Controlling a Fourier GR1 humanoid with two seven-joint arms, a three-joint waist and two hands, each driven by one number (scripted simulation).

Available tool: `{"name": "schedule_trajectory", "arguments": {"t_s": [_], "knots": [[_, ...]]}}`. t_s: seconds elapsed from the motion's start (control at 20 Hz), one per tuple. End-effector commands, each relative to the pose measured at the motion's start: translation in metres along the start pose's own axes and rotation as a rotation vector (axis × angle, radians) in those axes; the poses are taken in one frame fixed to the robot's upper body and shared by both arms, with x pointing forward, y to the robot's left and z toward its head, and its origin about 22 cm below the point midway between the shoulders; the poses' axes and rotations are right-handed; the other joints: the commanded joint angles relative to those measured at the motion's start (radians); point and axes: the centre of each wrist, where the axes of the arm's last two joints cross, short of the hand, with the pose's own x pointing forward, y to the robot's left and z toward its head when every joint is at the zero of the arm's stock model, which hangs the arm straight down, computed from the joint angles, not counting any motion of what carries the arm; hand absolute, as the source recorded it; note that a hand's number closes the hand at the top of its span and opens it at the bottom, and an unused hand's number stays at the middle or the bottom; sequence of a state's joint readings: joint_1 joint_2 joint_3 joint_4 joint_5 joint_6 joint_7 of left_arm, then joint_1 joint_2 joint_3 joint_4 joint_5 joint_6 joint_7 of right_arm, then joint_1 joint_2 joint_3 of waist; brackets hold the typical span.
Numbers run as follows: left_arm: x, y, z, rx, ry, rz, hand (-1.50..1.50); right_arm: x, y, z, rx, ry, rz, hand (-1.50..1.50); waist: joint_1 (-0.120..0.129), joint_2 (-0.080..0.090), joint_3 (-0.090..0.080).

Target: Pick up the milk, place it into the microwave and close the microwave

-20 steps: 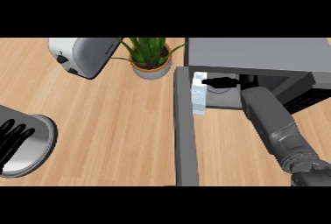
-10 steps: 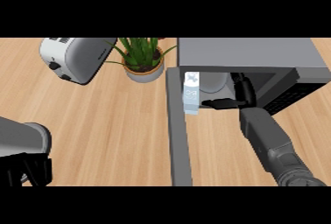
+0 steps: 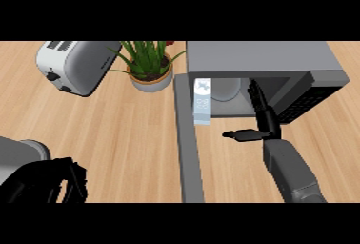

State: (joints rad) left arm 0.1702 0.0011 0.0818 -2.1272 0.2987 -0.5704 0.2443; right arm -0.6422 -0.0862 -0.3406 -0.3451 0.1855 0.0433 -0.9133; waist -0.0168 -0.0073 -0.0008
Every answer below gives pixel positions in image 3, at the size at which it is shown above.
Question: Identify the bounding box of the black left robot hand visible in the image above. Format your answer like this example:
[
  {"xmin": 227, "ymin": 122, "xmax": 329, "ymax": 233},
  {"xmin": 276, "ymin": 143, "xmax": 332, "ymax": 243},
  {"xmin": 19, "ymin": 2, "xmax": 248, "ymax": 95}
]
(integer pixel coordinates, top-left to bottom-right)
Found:
[{"xmin": 0, "ymin": 156, "xmax": 88, "ymax": 204}]

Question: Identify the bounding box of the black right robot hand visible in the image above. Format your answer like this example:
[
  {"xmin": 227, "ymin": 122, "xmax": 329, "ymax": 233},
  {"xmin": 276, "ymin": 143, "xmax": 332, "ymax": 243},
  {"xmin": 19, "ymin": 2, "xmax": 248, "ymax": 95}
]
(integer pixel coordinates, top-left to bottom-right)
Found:
[{"xmin": 221, "ymin": 78, "xmax": 283, "ymax": 143}]

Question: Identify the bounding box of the white microwave turntable plate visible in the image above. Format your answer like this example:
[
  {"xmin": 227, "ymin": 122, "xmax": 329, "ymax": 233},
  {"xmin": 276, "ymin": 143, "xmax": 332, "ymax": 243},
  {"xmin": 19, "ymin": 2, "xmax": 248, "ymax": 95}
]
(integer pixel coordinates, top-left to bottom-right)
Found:
[{"xmin": 211, "ymin": 78, "xmax": 243, "ymax": 103}]

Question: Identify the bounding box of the grey microwave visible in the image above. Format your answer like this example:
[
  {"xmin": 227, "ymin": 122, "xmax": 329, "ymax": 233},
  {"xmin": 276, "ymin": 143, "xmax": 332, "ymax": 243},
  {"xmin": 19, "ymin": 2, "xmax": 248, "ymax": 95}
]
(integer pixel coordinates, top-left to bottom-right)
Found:
[{"xmin": 184, "ymin": 41, "xmax": 351, "ymax": 125}]

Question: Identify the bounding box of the grey microwave door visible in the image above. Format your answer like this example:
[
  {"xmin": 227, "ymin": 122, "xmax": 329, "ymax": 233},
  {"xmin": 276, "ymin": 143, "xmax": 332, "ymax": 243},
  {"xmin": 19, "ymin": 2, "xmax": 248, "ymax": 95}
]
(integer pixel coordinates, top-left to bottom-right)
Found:
[{"xmin": 172, "ymin": 73, "xmax": 206, "ymax": 204}]

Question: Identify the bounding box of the green potted plant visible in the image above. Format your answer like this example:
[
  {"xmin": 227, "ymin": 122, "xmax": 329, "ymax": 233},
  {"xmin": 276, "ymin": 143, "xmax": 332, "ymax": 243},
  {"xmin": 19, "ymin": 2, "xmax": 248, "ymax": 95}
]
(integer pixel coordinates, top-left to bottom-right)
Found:
[{"xmin": 104, "ymin": 41, "xmax": 187, "ymax": 93}]

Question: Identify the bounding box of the silver toaster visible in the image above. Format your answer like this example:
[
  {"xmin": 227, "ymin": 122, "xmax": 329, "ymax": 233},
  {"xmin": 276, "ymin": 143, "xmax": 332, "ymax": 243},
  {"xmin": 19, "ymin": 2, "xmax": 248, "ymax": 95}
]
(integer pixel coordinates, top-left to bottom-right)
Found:
[{"xmin": 35, "ymin": 41, "xmax": 124, "ymax": 97}]

